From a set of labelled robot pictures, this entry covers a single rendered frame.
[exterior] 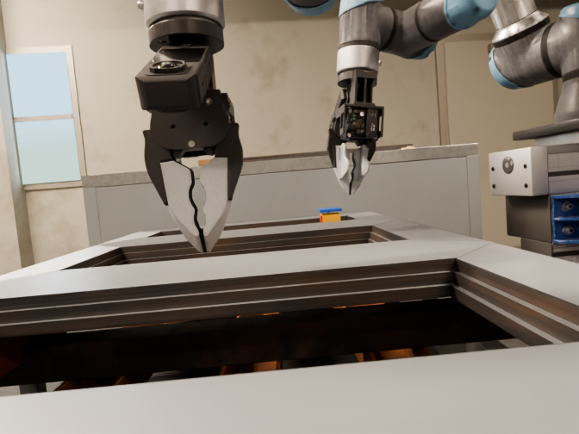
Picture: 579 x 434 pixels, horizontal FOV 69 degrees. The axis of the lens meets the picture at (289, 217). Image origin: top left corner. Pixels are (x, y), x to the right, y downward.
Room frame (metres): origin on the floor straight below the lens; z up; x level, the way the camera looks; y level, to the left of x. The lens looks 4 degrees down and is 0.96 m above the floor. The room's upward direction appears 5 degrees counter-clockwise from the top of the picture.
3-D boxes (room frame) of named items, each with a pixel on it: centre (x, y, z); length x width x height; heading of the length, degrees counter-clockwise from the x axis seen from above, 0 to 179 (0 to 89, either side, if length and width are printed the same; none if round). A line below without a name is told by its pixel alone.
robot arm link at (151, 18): (0.42, 0.09, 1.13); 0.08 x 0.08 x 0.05
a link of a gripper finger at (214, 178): (0.43, 0.07, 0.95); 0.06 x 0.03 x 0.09; 1
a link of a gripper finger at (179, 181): (0.43, 0.10, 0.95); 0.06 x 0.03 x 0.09; 1
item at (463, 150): (1.70, 0.02, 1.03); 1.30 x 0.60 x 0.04; 91
